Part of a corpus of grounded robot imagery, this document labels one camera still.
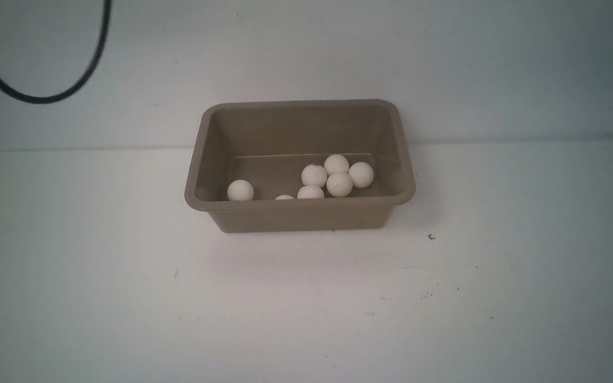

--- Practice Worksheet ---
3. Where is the tan plastic bin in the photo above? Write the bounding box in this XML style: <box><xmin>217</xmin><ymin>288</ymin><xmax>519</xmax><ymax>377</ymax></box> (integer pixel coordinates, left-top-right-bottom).
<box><xmin>184</xmin><ymin>99</ymin><xmax>416</xmax><ymax>233</ymax></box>

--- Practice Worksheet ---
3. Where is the left-side black cable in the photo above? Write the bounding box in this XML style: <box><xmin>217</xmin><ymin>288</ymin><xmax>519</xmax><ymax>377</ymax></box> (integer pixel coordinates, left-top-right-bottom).
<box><xmin>0</xmin><ymin>0</ymin><xmax>113</xmax><ymax>104</ymax></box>

